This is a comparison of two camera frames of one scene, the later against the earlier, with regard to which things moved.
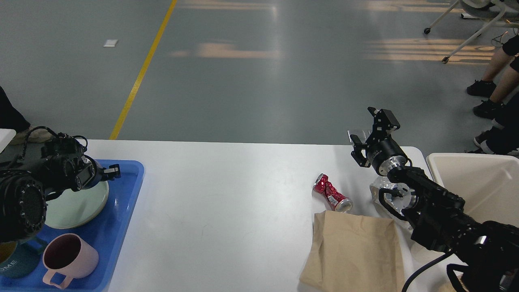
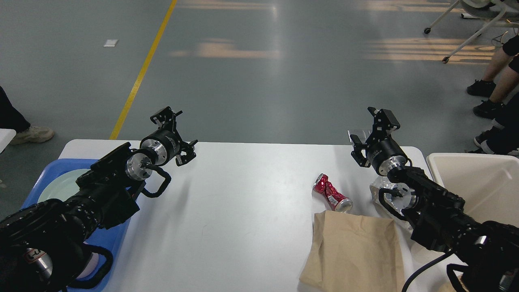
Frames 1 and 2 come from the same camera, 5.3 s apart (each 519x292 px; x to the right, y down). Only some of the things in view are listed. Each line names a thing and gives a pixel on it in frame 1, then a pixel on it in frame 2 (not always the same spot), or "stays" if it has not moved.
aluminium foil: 383,182 stays
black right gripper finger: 384,122 stays
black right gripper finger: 357,154 stays
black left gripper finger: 112,172 -> 166,119
